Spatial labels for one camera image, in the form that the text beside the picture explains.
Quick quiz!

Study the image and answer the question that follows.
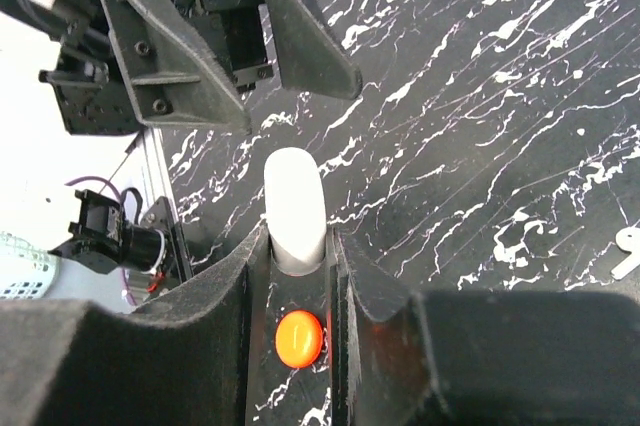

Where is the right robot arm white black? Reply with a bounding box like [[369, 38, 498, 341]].
[[1, 191, 639, 425]]

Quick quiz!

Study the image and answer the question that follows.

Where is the white earbud charging case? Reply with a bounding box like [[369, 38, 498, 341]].
[[263, 147, 327, 277]]

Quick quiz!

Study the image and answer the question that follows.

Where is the red earbud charging case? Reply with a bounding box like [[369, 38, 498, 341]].
[[275, 310, 324, 369]]

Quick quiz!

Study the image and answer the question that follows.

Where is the white earbud near centre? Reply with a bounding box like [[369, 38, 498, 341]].
[[611, 227, 640, 281]]

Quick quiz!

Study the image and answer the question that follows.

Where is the aluminium frame rail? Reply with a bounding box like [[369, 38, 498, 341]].
[[111, 129, 178, 220]]

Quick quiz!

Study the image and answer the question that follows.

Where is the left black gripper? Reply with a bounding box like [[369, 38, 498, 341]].
[[1, 0, 273, 136]]

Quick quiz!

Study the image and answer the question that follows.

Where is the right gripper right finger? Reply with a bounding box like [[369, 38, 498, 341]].
[[327, 229, 639, 425]]

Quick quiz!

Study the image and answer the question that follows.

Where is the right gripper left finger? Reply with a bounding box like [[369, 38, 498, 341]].
[[1, 226, 269, 425]]

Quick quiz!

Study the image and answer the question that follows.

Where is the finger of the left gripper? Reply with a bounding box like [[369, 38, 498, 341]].
[[265, 0, 363, 99]]

